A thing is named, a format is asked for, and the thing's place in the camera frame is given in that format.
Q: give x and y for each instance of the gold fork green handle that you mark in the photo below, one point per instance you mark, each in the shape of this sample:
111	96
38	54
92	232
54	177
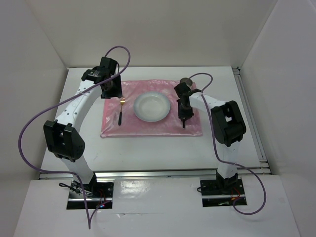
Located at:
122	102

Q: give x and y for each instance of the white ceramic bowl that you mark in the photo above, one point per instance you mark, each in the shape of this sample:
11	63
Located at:
151	106

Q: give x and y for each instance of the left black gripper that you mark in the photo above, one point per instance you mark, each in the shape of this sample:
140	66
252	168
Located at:
117	91

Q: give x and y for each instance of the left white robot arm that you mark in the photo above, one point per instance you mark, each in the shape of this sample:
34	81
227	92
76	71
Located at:
62	135

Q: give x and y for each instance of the brown paper cup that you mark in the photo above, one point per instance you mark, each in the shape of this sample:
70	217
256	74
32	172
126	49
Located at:
188	82

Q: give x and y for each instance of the aluminium right side rail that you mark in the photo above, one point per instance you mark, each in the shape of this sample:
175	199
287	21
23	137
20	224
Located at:
253	129

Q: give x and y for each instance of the pink satin cloth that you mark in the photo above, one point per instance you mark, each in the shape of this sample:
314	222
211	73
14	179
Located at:
131	126

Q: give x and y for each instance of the aluminium rail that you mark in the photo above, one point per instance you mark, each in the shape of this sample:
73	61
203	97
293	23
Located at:
109	176
253	129

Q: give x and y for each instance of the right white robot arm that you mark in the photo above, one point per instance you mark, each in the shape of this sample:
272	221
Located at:
228	128

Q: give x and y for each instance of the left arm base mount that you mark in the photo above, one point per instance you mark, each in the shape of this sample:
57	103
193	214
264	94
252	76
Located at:
101	197

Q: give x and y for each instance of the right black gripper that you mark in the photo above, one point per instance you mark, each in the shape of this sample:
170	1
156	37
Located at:
181	114

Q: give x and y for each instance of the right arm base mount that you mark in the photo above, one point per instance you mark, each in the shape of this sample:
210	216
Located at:
213	196

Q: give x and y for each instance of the aluminium front rail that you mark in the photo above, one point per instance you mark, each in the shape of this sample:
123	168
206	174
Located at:
109	176

